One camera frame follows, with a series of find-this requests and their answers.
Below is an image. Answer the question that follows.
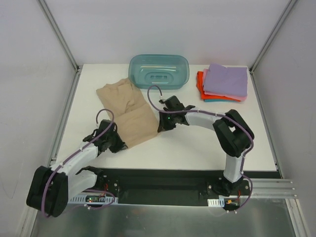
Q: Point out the beige t shirt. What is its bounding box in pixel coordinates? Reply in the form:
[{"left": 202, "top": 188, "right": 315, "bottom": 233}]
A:
[{"left": 96, "top": 78, "right": 158, "bottom": 148}]

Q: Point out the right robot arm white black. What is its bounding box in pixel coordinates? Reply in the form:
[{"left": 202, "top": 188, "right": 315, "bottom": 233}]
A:
[{"left": 158, "top": 96, "right": 254, "bottom": 197}]

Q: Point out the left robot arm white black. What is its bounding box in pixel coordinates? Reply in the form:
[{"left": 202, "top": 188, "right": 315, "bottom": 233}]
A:
[{"left": 26, "top": 119, "right": 127, "bottom": 217}]

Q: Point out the teal folded t shirt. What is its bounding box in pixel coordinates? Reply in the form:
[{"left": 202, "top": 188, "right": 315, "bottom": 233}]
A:
[{"left": 204, "top": 99, "right": 235, "bottom": 103}]

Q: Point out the orange folded t shirt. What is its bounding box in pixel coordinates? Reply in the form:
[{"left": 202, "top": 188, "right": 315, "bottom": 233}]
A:
[{"left": 196, "top": 71, "right": 240, "bottom": 102}]

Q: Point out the teal plastic tub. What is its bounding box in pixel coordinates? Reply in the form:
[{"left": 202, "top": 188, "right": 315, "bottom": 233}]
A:
[{"left": 128, "top": 54, "right": 190, "bottom": 90}]

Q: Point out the purple folded t shirt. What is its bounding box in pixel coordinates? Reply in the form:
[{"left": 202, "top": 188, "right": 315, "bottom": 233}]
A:
[{"left": 203, "top": 63, "right": 248, "bottom": 97}]

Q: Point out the pink folded t shirt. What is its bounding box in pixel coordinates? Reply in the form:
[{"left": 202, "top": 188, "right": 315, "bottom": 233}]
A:
[{"left": 202, "top": 69, "right": 247, "bottom": 102}]

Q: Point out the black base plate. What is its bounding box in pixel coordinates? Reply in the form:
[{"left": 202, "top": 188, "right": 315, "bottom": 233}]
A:
[{"left": 93, "top": 167, "right": 250, "bottom": 205}]

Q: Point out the left white cable duct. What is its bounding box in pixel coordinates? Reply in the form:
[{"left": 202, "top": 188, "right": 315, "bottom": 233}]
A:
[{"left": 68, "top": 194, "right": 119, "bottom": 205}]

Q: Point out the white cable duct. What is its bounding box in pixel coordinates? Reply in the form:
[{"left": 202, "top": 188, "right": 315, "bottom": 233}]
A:
[
  {"left": 68, "top": 194, "right": 119, "bottom": 205},
  {"left": 207, "top": 198, "right": 225, "bottom": 208}
]

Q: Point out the right white cable duct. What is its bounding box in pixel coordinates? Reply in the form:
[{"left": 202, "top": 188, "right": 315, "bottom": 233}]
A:
[{"left": 207, "top": 198, "right": 225, "bottom": 208}]

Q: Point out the aluminium front rail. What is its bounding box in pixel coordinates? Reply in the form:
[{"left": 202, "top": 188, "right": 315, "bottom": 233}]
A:
[{"left": 251, "top": 179, "right": 298, "bottom": 199}]

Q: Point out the left aluminium frame post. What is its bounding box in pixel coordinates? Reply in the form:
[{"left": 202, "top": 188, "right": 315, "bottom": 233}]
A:
[{"left": 37, "top": 0, "right": 82, "bottom": 74}]

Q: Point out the aluminium frame post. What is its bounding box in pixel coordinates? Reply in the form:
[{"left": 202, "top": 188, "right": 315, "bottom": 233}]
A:
[
  {"left": 37, "top": 0, "right": 82, "bottom": 74},
  {"left": 249, "top": 0, "right": 299, "bottom": 75}
]

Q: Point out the right aluminium frame post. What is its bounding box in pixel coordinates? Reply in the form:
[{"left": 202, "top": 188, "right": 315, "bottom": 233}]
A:
[{"left": 249, "top": 0, "right": 299, "bottom": 75}]

